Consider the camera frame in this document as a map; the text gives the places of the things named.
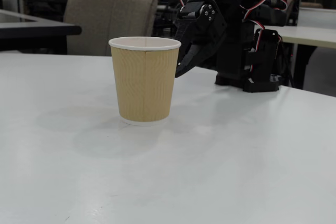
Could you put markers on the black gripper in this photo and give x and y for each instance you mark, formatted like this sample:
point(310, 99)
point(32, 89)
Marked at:
point(207, 15)

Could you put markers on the dark table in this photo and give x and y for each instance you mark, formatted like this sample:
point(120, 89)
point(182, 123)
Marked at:
point(39, 28)

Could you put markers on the white table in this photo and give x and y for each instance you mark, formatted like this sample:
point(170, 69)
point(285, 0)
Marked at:
point(309, 36)

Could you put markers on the beige chair back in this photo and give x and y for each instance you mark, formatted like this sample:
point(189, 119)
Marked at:
point(311, 5)

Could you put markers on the beige fabric chair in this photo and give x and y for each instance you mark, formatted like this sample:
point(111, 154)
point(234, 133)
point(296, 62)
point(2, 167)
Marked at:
point(105, 19)

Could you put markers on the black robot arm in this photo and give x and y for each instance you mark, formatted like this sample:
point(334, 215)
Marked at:
point(233, 56)

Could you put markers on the tan paper cup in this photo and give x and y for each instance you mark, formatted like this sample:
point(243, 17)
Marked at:
point(144, 82)

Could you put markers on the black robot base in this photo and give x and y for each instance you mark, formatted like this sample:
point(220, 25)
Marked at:
point(260, 86)

